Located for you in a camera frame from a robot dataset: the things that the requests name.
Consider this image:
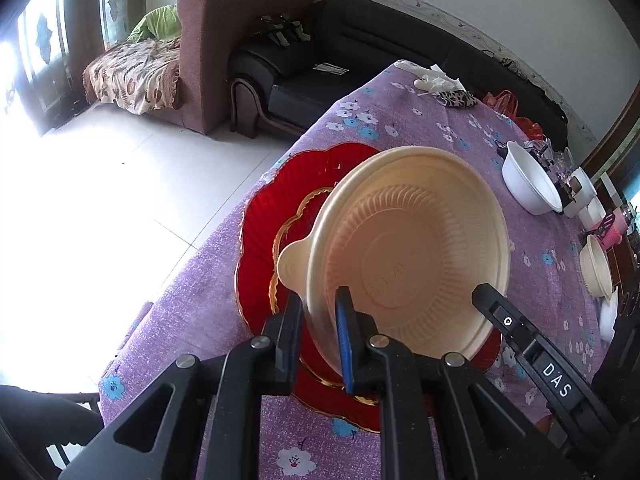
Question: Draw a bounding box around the black leather sofa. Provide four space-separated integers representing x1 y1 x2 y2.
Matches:
228 0 568 151

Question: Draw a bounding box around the maroon armchair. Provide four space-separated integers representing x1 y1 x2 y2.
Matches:
177 0 314 133

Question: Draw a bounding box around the white pitcher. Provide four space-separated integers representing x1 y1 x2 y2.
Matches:
563 167 597 218

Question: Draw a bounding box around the pink cup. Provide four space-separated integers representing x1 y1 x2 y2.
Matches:
594 208 628 250

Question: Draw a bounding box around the red scalloped plate gold rim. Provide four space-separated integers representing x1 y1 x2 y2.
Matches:
235 142 500 431

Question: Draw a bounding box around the green pillow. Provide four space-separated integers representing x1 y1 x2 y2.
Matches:
127 4 181 44

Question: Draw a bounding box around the dark wooden door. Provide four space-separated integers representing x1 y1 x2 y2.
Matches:
14 0 132 131

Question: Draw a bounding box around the white glove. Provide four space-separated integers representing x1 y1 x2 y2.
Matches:
413 67 465 94

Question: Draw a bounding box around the white foam bowl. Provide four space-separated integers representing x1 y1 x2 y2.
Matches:
502 141 563 216

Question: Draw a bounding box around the red plastic bag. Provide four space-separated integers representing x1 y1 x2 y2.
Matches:
483 90 546 141

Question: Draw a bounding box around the leopard print cloth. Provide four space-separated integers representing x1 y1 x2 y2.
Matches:
434 90 477 108

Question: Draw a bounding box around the beige plastic bowl with tab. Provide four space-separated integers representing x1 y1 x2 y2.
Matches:
277 146 510 370

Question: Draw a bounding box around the white foam plate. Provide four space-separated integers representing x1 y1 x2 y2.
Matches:
599 287 618 344

